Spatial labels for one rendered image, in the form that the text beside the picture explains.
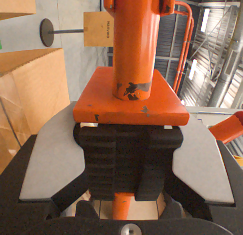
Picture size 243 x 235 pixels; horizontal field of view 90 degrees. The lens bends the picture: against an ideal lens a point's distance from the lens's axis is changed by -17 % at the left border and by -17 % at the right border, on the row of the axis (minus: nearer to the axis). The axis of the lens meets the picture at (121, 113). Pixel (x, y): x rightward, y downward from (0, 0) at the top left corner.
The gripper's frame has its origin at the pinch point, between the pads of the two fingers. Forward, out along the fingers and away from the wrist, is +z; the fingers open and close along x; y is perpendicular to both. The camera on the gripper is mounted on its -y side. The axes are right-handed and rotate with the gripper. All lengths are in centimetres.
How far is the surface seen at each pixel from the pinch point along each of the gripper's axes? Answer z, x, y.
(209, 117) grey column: 97, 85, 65
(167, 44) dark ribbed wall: 1063, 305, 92
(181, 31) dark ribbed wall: 1055, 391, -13
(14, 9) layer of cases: 60, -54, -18
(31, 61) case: 8.4, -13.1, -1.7
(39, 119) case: 6.7, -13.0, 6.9
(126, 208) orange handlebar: -3.2, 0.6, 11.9
